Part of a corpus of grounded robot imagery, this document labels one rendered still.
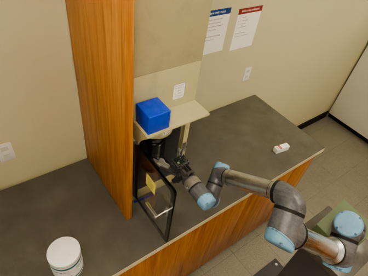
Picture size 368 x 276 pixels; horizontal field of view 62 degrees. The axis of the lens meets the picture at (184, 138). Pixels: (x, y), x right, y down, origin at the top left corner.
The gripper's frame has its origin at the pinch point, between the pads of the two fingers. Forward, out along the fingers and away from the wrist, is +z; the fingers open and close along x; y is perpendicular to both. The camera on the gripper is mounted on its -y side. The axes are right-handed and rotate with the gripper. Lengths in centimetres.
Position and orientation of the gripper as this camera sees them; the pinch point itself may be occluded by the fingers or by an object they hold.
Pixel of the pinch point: (165, 153)
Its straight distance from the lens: 152.8
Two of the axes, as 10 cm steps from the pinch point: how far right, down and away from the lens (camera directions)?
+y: 1.6, -6.8, -7.2
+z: -5.7, -6.6, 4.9
